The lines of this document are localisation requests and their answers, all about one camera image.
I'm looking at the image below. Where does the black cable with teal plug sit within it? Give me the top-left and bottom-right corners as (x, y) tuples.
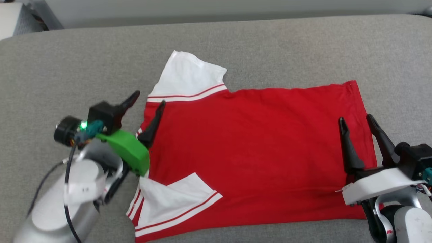
(63, 121), (105, 243)

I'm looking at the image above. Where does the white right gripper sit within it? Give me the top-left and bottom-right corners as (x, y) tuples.
(339, 114), (427, 206)

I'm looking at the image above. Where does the grey perforated metal panel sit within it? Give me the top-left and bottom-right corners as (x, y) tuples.
(13, 0), (64, 35)

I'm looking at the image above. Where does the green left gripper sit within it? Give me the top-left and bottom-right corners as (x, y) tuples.
(96, 90), (166, 177)

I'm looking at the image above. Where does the white paper label tape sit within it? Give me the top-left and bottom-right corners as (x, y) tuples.
(64, 171), (107, 205)

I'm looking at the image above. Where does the red shirt with white sleeves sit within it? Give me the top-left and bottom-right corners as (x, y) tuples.
(126, 50), (384, 243)

